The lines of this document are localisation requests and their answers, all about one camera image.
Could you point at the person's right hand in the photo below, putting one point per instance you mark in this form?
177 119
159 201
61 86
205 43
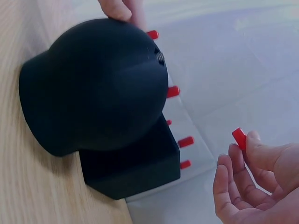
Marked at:
275 186

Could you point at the person's left fingers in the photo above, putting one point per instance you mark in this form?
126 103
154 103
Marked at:
120 11

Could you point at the black dome-shaped object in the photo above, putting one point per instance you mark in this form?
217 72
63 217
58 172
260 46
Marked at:
93 88

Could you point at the red plastic cap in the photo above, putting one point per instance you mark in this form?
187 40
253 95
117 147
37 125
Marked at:
186 164
186 142
169 122
239 138
153 34
174 91

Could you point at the person's left hand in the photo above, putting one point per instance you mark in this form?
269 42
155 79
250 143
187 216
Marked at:
119 9

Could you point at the clear plastic board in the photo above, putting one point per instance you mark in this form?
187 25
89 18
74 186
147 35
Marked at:
177 184

